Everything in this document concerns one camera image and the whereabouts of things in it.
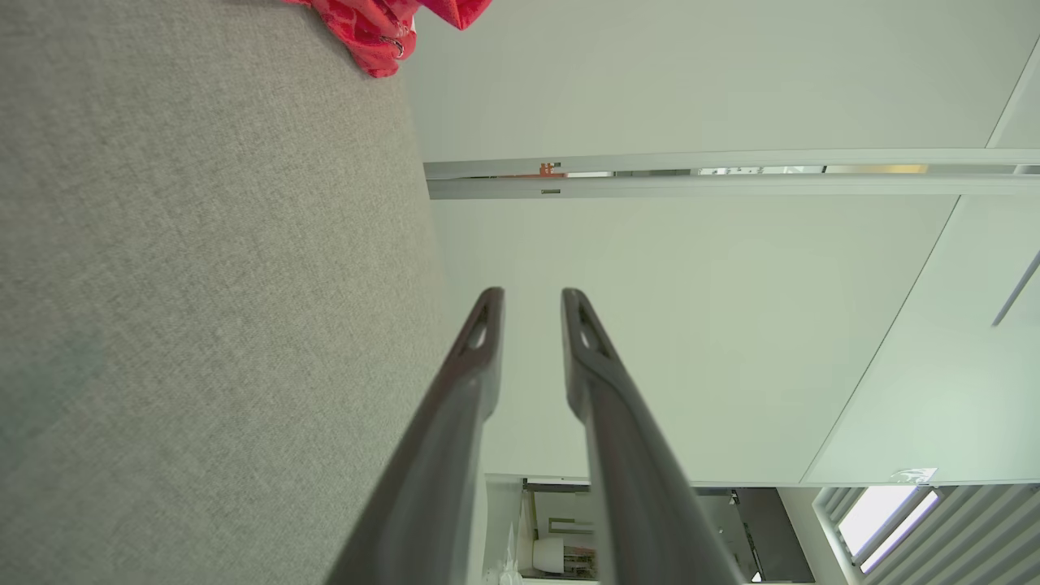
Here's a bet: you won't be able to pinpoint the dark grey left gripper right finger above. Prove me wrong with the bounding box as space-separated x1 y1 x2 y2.
561 288 744 585

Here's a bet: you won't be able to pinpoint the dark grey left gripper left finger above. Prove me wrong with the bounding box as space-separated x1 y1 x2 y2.
325 286 506 585

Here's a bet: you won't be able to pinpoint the white round pot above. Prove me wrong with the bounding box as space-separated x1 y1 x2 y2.
532 536 566 574

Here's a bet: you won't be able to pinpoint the white ceiling light panel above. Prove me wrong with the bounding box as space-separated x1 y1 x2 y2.
837 486 940 574

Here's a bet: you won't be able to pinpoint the grey fabric sofa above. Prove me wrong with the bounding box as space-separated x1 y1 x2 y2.
0 0 488 585

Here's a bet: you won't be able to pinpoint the red white basketball shorts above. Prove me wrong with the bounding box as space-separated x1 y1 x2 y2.
284 0 493 79

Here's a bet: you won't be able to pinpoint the grey aluminium door frame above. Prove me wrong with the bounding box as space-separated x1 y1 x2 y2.
422 149 1040 201

